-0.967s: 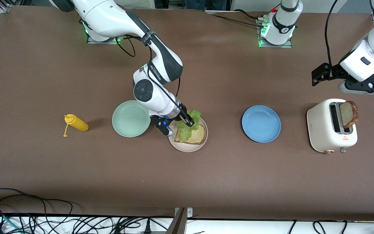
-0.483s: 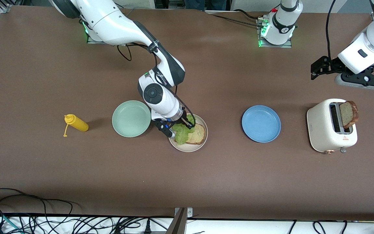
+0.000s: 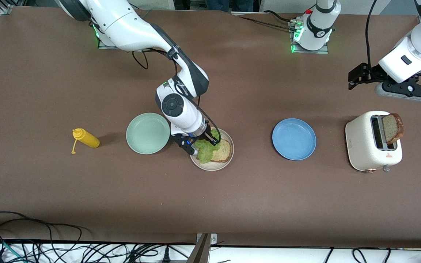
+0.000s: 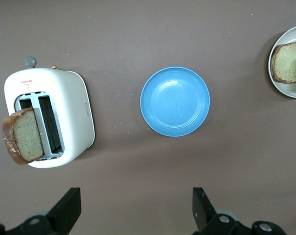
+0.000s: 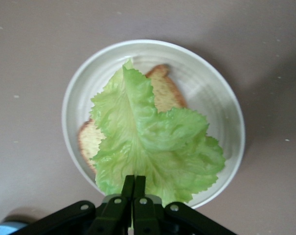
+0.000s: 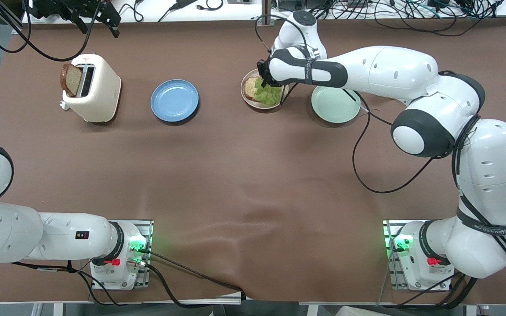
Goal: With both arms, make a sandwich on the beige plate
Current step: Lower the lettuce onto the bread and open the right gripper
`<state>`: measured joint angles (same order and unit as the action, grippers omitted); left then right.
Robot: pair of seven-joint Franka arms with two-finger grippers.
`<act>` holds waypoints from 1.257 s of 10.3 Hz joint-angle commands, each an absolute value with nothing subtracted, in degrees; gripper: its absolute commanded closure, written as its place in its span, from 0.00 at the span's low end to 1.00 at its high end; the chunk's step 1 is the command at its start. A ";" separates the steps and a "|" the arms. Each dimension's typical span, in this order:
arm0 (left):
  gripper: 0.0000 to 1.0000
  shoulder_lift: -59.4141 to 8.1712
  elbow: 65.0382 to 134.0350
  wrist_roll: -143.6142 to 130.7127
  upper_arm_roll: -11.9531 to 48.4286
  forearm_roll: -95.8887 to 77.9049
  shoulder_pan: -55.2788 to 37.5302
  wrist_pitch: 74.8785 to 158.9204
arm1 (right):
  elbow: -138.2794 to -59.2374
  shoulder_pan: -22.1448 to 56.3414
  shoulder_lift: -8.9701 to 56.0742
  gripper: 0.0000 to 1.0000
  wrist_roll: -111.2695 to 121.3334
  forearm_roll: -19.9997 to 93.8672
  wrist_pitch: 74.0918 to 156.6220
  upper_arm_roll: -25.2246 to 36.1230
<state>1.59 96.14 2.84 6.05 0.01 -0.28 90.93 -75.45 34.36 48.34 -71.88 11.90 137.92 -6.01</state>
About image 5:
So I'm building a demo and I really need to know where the green lettuce leaf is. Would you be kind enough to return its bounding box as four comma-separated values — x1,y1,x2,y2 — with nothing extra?
89,58,226,231

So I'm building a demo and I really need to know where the toasted bread slice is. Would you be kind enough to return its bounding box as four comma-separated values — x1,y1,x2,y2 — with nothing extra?
77,64,187,174

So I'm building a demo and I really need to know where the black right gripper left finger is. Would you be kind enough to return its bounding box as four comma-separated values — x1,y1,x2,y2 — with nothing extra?
25,175,135,235

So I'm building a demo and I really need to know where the beige plate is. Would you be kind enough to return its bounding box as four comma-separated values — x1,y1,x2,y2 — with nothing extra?
61,39,246,210

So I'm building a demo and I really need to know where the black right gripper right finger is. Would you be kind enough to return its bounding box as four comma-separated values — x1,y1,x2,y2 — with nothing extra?
134,175,236,235

